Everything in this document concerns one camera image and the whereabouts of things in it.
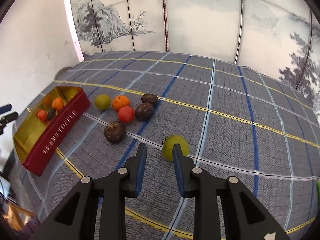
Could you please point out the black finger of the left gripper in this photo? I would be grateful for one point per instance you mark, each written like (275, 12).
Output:
(8, 118)
(5, 108)

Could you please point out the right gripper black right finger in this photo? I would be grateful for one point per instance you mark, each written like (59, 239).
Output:
(243, 215)

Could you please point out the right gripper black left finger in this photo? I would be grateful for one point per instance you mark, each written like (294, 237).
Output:
(75, 216)

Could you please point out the dark wrinkled fruit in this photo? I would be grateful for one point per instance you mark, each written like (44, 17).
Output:
(115, 132)
(144, 111)
(150, 98)

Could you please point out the red round fruit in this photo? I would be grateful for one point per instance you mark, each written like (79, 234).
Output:
(126, 114)

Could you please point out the green round fruit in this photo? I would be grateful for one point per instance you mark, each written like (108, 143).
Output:
(102, 102)

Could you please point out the orange tangerine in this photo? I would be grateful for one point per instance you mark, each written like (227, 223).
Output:
(119, 102)
(58, 104)

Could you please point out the red fruit in box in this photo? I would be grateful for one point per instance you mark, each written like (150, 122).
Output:
(42, 115)

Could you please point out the red gold tin box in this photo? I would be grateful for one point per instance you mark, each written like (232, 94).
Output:
(35, 141)

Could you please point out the dark fruit in box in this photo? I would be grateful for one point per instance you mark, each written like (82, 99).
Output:
(51, 114)

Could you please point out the orange tangerine in box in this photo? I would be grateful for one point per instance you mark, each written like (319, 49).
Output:
(58, 104)

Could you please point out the grey plaid tablecloth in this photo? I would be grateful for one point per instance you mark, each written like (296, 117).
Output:
(236, 121)

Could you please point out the painted folding screen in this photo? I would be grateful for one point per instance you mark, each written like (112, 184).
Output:
(278, 38)

